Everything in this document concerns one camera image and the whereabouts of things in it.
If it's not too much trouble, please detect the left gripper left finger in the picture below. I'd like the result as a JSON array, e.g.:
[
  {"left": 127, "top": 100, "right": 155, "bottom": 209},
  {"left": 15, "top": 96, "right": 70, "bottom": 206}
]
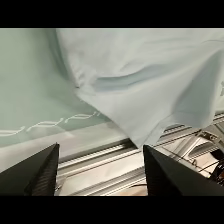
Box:
[{"left": 0, "top": 142, "right": 61, "bottom": 197}]

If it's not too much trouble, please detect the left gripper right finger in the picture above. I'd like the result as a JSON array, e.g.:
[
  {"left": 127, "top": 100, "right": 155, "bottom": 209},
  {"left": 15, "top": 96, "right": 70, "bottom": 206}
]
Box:
[{"left": 142, "top": 143, "right": 224, "bottom": 197}]

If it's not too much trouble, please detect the silver frame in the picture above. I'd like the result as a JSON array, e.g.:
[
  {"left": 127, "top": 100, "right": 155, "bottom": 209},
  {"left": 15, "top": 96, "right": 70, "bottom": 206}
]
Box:
[{"left": 54, "top": 112, "right": 224, "bottom": 197}]

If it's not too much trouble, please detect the pale blue shirt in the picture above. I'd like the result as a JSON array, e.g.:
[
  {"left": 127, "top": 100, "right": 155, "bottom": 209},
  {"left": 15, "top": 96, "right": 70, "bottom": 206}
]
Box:
[{"left": 54, "top": 28, "right": 224, "bottom": 150}]

